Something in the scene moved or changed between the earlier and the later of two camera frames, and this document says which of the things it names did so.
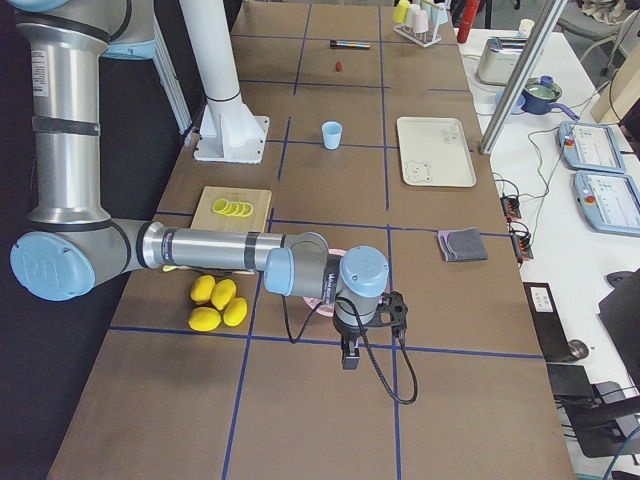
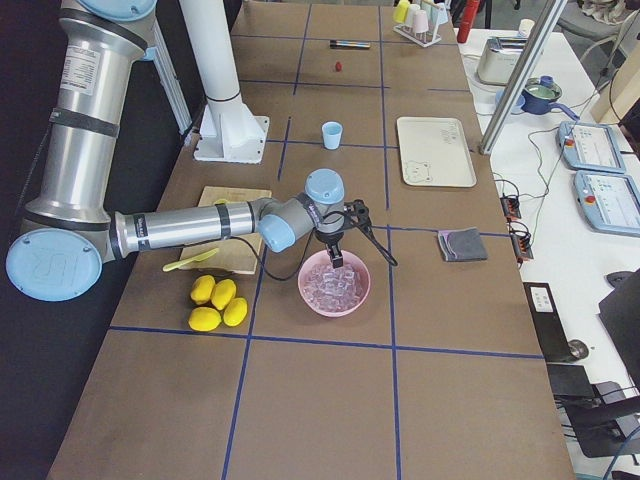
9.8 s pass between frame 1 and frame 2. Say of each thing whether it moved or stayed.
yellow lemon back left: stayed
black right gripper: moved
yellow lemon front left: stayed
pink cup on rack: stayed
